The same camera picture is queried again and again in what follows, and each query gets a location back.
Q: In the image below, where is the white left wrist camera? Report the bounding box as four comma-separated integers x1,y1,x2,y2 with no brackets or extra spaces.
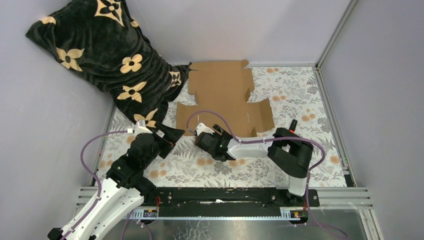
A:
127,120,153,136

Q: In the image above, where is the aluminium frame rail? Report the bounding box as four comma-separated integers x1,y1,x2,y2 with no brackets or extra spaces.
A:
58,182,383,240

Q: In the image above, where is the brown cardboard box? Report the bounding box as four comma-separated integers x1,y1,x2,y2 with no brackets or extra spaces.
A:
176,59,275,138

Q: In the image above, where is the black floral plush blanket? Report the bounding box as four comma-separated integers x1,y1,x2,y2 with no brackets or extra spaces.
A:
26,0,190,129

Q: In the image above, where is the floral patterned table mat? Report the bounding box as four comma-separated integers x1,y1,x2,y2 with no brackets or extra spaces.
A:
94,66,348,188

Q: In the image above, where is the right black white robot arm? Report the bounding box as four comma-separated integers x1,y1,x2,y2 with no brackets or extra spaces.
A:
194,119,313,206

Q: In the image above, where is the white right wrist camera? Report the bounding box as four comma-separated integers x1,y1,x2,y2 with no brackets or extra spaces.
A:
195,123,206,135

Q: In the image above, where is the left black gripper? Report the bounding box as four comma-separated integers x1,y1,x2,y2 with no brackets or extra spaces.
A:
142,122,186,170

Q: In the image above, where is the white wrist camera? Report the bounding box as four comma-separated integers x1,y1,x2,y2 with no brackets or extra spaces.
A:
127,120,153,136
195,123,206,135

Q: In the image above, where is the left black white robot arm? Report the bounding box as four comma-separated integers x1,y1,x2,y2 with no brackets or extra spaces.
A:
47,120,185,240

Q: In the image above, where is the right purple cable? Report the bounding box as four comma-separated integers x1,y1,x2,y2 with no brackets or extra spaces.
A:
186,110,350,240

